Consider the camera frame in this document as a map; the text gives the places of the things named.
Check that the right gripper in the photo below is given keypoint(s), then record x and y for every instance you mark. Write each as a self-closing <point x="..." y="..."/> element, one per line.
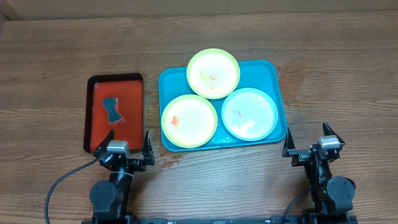
<point x="303" y="157"/>

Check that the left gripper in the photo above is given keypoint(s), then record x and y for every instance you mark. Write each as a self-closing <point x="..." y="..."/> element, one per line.
<point x="147" y="152"/>

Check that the yellow-green plate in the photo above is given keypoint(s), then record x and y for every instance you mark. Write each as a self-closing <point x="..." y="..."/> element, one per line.
<point x="189" y="121"/>
<point x="213" y="73"/>

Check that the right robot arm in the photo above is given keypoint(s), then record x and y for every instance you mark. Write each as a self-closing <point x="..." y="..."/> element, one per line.
<point x="332" y="196"/>

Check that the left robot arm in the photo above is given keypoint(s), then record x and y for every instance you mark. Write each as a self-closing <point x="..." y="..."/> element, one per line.
<point x="110" y="198"/>

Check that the red and black tray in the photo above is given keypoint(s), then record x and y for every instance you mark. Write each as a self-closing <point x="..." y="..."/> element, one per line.
<point x="128" y="88"/>

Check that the blue plastic tray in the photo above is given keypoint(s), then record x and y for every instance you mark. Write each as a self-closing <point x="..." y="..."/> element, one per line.
<point x="258" y="74"/>

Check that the light blue plate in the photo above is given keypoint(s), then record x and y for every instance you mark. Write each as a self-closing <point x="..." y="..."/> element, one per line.
<point x="249" y="114"/>

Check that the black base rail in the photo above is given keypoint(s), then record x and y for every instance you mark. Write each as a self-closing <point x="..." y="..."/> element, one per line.
<point x="214" y="221"/>

